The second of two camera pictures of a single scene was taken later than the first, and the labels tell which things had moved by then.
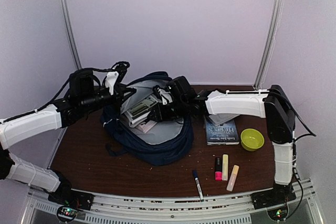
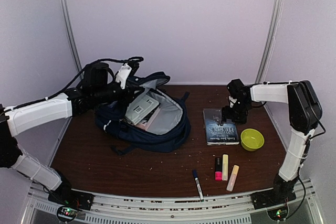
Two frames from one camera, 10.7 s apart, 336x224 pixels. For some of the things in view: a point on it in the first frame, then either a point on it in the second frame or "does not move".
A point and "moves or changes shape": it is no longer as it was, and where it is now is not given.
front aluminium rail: (116, 209) does not move
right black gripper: (160, 115) to (226, 114)
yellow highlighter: (225, 167) does not move
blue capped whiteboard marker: (195, 172) does not move
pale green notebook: (217, 119) to (138, 110)
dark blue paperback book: (224, 134) does not move
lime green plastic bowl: (251, 139) does not move
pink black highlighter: (218, 173) does not move
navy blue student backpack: (167, 144) moves or changes shape
